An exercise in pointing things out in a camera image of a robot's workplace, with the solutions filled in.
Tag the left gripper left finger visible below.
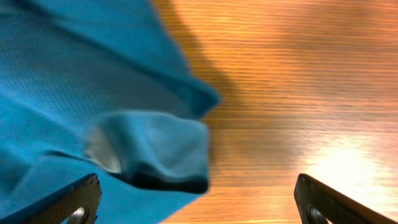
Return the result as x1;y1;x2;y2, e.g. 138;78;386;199
1;174;102;224

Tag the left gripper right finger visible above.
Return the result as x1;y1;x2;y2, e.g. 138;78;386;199
294;174;397;224

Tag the blue polo shirt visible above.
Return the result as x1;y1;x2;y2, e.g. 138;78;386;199
1;1;220;223

